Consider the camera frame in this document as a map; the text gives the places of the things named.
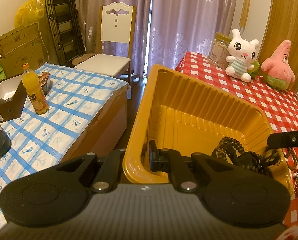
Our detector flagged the yellow plastic tray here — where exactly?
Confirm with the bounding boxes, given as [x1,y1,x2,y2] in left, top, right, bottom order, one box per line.
[122,64,294,196]

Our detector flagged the dark bead necklace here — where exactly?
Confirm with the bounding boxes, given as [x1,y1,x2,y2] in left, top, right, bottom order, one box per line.
[211,136,281,178]

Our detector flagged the red checkered tablecloth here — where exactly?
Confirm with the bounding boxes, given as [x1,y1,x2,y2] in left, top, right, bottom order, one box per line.
[175,51,298,226]

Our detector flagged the low wooden table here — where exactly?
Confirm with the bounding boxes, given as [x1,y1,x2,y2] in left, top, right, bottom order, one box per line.
[61,85,128,162]

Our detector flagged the pink starfish plush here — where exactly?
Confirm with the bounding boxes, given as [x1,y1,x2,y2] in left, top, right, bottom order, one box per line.
[261,40,295,91]

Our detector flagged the blue checkered tablecloth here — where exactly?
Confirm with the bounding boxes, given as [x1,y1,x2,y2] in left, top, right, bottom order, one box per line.
[0,63,130,229]

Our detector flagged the white bunny plush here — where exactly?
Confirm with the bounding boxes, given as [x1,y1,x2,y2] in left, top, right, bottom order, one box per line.
[225,29,260,82]

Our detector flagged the nut jar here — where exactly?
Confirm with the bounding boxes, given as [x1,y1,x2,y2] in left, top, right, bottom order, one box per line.
[208,32,232,69]

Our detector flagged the snack cup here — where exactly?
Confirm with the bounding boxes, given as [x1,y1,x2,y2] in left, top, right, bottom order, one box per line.
[38,72,52,95]

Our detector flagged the open brown box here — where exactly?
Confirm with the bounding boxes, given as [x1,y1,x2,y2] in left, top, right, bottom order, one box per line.
[0,74,27,123]

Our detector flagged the orange juice bottle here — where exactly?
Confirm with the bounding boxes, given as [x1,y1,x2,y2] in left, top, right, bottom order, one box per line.
[22,63,49,115]

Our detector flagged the purple curtain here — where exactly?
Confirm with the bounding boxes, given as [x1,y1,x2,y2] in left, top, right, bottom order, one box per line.
[75,0,237,76]

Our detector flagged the white wooden chair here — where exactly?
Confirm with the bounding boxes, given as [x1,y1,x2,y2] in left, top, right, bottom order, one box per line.
[75,2,137,84]

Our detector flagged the cardboard box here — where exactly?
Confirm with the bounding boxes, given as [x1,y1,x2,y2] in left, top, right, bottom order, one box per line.
[0,22,45,78]

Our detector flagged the yellow plastic bag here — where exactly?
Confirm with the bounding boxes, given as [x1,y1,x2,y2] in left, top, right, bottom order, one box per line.
[14,0,45,28]

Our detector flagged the black folding rack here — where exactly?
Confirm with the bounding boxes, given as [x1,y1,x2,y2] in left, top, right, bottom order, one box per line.
[45,0,86,67]

